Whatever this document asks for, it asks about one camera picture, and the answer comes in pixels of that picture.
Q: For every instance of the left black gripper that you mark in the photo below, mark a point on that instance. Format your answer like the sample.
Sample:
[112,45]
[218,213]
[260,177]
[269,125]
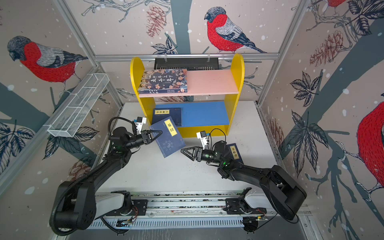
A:
[147,140]

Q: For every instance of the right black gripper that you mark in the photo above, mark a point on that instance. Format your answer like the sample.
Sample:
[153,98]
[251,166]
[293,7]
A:
[198,155]

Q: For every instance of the blue book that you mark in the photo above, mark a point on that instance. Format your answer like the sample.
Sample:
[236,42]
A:
[235,153]
[174,113]
[171,140]

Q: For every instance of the large illustrated colourful book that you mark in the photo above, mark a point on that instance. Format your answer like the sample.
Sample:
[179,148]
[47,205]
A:
[166,81]

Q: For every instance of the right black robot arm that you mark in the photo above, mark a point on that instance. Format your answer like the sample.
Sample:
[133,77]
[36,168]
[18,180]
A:
[284,194]

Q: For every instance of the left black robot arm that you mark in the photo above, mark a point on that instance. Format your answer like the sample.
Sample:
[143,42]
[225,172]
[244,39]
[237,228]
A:
[76,205]

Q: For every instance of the yellow pink blue shelf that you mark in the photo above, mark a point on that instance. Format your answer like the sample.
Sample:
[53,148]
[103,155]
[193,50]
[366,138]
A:
[213,117]

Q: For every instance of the black vent panel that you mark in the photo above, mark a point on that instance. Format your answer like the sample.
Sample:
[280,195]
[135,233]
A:
[191,64]

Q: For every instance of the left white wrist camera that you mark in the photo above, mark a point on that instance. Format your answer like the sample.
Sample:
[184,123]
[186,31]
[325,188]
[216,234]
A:
[139,122]

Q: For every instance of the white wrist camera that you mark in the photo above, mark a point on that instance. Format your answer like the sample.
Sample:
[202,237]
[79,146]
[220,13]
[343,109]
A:
[202,136]
[139,122]

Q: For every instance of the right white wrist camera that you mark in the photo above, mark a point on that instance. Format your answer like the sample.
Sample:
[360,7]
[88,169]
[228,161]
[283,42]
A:
[202,136]

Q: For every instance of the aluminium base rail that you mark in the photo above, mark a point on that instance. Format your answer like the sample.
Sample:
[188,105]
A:
[182,211]

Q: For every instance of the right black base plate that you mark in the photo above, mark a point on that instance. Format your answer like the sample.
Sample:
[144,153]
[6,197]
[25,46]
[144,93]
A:
[235,206]

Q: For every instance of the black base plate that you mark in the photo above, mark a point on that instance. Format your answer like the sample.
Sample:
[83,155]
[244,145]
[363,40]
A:
[138,207]
[235,206]

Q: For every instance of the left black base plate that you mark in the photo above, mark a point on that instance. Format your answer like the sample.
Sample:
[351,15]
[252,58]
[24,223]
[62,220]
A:
[138,207]

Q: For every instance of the white wire mesh basket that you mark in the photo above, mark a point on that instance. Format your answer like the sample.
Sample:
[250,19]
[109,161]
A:
[70,119]

